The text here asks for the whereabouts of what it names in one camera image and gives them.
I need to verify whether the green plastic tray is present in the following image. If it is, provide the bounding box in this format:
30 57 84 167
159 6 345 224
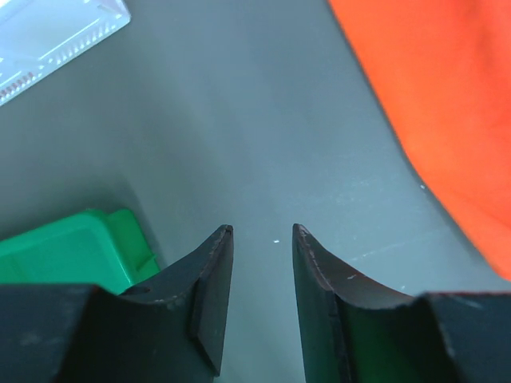
1 209 160 294

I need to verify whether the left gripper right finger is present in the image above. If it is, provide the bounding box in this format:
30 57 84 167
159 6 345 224
292 223 466 382

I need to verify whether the white file organizer basket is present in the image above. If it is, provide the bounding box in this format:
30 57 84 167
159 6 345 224
1 0 131 105

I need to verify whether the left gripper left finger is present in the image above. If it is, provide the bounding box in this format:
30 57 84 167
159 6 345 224
56 225 234 382

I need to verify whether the orange t shirt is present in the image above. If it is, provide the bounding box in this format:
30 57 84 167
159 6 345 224
331 1 510 278

